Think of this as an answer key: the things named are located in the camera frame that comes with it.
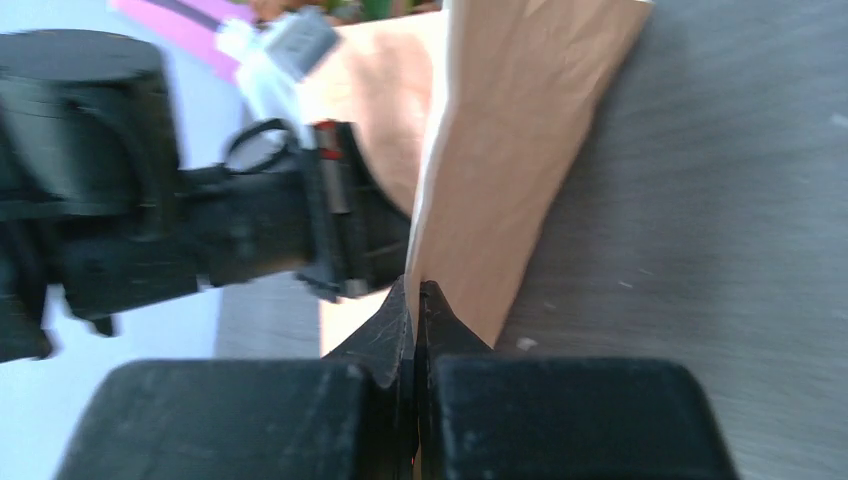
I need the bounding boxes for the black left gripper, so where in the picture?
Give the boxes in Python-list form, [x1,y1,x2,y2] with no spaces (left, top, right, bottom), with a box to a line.
[59,121,410,318]

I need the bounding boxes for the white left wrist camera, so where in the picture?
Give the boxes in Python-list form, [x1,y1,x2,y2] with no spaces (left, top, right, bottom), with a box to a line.
[215,5,340,150]

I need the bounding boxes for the peach wrapping paper sheet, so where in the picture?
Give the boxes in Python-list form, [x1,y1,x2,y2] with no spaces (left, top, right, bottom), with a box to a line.
[304,0,653,344]

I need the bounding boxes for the pink plastic wedge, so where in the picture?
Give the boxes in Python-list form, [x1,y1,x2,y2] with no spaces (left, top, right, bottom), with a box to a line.
[107,0,255,84]

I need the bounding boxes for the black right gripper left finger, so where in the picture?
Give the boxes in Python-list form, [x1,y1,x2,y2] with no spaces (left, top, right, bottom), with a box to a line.
[57,281,417,480]

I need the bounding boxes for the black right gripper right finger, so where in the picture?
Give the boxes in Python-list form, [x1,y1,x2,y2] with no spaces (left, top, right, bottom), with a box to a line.
[417,281,738,479]

